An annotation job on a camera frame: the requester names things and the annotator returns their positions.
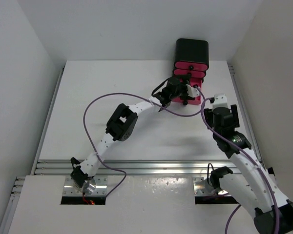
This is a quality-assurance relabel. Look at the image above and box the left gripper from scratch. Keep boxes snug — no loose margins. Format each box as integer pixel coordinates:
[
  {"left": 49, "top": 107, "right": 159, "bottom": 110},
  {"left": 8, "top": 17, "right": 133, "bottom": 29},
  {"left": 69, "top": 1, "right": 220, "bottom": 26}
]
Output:
[{"left": 169, "top": 74, "right": 191, "bottom": 100}]

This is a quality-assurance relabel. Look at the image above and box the pink bottom drawer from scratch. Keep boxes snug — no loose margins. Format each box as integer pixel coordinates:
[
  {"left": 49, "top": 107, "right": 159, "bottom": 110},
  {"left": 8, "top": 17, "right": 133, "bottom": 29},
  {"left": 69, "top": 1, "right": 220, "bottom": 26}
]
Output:
[{"left": 172, "top": 78, "right": 203, "bottom": 106}]

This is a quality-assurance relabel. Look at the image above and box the pink drawer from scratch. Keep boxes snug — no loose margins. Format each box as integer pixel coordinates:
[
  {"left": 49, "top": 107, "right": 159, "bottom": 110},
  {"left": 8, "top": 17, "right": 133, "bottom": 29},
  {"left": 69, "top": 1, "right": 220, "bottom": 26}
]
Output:
[
  {"left": 172, "top": 78, "right": 203, "bottom": 106},
  {"left": 173, "top": 69, "right": 206, "bottom": 78},
  {"left": 174, "top": 61, "right": 209, "bottom": 71}
]

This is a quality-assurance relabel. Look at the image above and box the pink top drawer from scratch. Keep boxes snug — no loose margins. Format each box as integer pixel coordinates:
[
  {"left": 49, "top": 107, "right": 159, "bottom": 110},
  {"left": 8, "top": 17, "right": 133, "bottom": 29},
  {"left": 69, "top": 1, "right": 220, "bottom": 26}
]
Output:
[{"left": 174, "top": 61, "right": 209, "bottom": 71}]

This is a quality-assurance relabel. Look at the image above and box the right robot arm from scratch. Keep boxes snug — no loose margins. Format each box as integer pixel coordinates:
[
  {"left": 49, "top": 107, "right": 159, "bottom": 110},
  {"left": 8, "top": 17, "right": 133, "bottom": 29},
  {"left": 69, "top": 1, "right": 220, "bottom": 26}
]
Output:
[{"left": 203, "top": 105, "right": 293, "bottom": 234}]

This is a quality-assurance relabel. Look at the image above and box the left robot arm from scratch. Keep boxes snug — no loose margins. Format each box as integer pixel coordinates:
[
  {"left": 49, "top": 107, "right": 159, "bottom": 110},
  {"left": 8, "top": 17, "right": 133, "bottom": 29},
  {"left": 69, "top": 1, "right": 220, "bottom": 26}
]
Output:
[{"left": 70, "top": 75, "right": 200, "bottom": 189}]

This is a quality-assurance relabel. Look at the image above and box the black drawer cabinet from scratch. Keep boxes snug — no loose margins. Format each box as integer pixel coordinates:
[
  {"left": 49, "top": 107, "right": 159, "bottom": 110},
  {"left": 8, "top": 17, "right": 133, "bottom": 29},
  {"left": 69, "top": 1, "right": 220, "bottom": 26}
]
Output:
[{"left": 173, "top": 38, "right": 209, "bottom": 70}]

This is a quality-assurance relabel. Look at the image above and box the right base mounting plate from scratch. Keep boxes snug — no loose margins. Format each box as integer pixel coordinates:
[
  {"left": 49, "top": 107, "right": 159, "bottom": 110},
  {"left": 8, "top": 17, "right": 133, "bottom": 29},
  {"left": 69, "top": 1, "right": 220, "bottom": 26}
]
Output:
[{"left": 192, "top": 176, "right": 230, "bottom": 196}]

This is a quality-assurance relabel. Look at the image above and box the base mounting plate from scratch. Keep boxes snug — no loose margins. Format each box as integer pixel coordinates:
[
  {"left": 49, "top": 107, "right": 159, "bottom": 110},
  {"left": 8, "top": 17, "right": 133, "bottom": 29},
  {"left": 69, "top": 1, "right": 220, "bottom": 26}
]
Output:
[
  {"left": 63, "top": 175, "right": 107, "bottom": 196},
  {"left": 192, "top": 176, "right": 230, "bottom": 196}
]

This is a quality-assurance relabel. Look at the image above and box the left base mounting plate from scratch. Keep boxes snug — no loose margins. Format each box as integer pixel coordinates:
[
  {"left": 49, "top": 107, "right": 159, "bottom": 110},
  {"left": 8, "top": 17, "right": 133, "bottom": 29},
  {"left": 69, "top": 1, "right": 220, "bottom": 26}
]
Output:
[{"left": 63, "top": 175, "right": 107, "bottom": 196}]

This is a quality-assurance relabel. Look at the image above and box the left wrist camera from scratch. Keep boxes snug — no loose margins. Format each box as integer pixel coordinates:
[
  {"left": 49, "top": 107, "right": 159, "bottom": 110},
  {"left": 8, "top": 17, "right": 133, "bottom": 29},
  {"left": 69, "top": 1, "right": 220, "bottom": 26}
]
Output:
[{"left": 186, "top": 84, "right": 201, "bottom": 98}]

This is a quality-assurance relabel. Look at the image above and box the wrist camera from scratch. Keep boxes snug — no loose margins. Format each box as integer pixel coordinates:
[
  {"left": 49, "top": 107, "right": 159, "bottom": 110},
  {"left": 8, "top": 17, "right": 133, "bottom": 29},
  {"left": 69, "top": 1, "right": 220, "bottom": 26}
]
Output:
[
  {"left": 210, "top": 94, "right": 229, "bottom": 110},
  {"left": 186, "top": 84, "right": 201, "bottom": 98}
]

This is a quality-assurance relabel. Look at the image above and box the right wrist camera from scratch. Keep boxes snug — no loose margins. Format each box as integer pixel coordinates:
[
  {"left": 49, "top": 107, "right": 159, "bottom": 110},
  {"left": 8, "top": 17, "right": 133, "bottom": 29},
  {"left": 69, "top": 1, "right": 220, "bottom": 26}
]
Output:
[{"left": 210, "top": 94, "right": 229, "bottom": 110}]

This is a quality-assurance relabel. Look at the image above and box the aluminium front rail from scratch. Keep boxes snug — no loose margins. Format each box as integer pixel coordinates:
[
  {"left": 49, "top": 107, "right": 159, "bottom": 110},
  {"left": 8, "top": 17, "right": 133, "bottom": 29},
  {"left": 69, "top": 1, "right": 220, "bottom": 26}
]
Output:
[{"left": 32, "top": 159, "right": 241, "bottom": 176}]

